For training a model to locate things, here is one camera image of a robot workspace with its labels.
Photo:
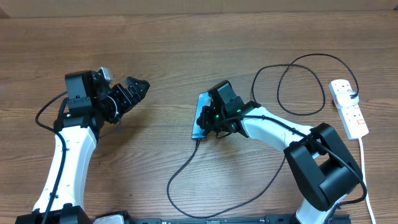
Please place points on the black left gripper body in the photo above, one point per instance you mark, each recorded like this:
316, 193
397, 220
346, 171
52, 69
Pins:
119, 102

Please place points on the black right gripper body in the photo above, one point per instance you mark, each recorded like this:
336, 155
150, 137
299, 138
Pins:
220, 126

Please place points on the Galaxy S24+ smartphone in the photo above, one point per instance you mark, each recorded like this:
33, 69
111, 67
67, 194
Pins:
203, 100

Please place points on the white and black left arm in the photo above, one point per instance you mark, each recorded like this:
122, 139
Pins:
88, 102

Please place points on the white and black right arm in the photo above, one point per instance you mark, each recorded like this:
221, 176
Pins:
323, 168

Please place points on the white charger plug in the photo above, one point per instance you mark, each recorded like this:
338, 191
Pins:
345, 99

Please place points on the white power strip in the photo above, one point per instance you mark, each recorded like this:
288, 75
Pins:
351, 118

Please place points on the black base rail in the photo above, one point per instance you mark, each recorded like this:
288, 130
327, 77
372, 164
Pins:
268, 219

